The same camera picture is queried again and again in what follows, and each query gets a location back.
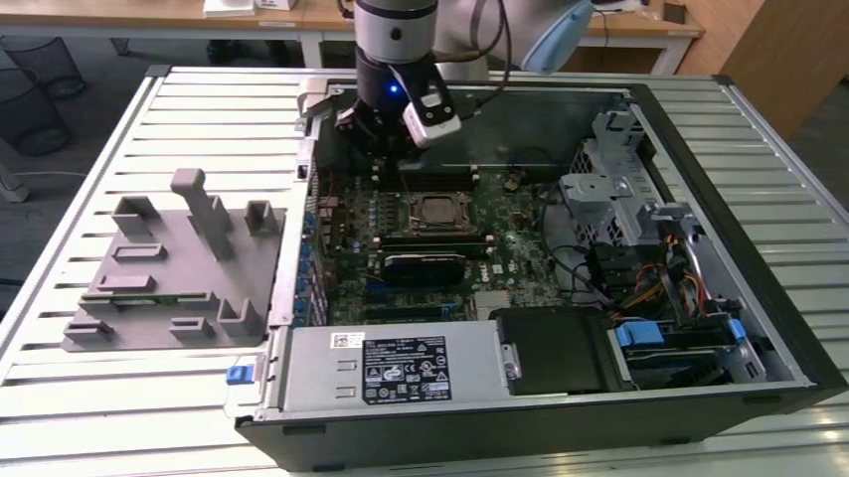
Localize silver CPU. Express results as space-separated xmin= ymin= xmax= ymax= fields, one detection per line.
xmin=421 ymin=197 xmax=465 ymax=226

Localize metal socket cover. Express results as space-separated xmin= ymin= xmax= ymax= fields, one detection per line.
xmin=405 ymin=192 xmax=477 ymax=235

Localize CPU socket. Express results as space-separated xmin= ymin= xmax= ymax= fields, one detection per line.
xmin=397 ymin=190 xmax=481 ymax=239

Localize RAM slot white clips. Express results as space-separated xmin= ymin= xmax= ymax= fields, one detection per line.
xmin=381 ymin=249 xmax=498 ymax=258
xmin=371 ymin=165 xmax=481 ymax=175
xmin=381 ymin=240 xmax=498 ymax=249
xmin=371 ymin=174 xmax=481 ymax=184

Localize white box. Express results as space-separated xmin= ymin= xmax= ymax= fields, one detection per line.
xmin=202 ymin=0 xmax=259 ymax=20

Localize long wooden desk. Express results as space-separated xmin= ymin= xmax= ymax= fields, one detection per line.
xmin=0 ymin=0 xmax=709 ymax=69

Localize green motherboard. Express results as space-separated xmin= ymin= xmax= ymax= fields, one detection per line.
xmin=310 ymin=166 xmax=589 ymax=327

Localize silver drive cage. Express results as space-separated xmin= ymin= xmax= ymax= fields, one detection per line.
xmin=558 ymin=109 xmax=665 ymax=247

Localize black graphics card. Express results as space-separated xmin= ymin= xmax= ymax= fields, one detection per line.
xmin=382 ymin=251 xmax=469 ymax=288

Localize silver chipset heatsink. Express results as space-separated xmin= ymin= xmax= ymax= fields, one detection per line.
xmin=474 ymin=291 xmax=517 ymax=312

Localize black mesh wastebasket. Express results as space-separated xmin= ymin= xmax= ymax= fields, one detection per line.
xmin=0 ymin=67 xmax=74 ymax=158
xmin=10 ymin=37 xmax=88 ymax=99

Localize grey parts rack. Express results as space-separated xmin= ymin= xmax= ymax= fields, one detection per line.
xmin=59 ymin=167 xmax=289 ymax=353

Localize green RAM stick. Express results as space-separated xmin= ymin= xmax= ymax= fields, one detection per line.
xmin=110 ymin=293 xmax=182 ymax=305

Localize silver power supply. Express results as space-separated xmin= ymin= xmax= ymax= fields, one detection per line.
xmin=262 ymin=320 xmax=517 ymax=416

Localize black plastic shroud box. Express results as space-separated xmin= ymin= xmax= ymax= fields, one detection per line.
xmin=490 ymin=306 xmax=629 ymax=398

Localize wooden cabinet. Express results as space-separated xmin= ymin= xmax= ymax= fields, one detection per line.
xmin=677 ymin=0 xmax=849 ymax=143

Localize hard disk in blue carrier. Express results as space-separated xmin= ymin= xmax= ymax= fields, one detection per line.
xmin=613 ymin=317 xmax=748 ymax=392

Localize black open PC case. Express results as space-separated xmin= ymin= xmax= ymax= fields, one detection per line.
xmin=223 ymin=74 xmax=849 ymax=473

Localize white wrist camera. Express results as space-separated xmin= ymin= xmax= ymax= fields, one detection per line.
xmin=401 ymin=91 xmax=465 ymax=149

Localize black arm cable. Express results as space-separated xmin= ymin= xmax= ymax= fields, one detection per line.
xmin=463 ymin=0 xmax=518 ymax=120

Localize wire locking lever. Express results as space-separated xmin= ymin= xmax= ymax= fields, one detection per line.
xmin=406 ymin=223 xmax=475 ymax=238

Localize orange yellow power wires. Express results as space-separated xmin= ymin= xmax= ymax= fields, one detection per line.
xmin=613 ymin=238 xmax=709 ymax=319

